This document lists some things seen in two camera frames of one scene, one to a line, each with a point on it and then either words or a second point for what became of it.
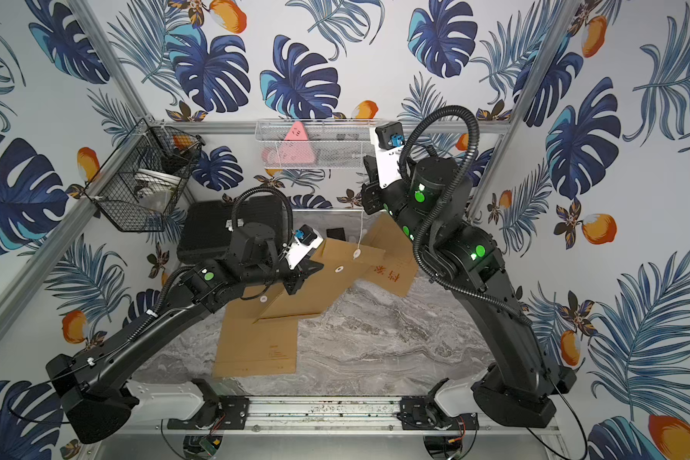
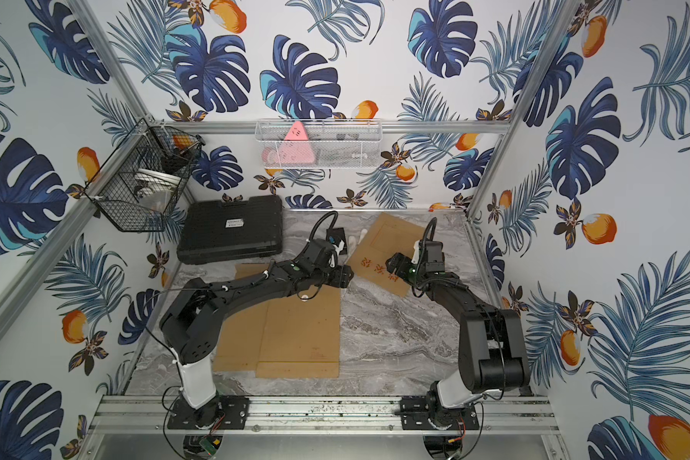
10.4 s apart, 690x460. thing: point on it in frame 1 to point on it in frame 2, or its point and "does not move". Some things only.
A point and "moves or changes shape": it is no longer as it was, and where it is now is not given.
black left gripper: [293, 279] to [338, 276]
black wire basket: [146, 178] does not move
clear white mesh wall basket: [313, 143] does not move
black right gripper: [378, 195] to [403, 262]
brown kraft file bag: [333, 264] moves or changes shape
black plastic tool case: [207, 225] does not move
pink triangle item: [295, 148] does not move
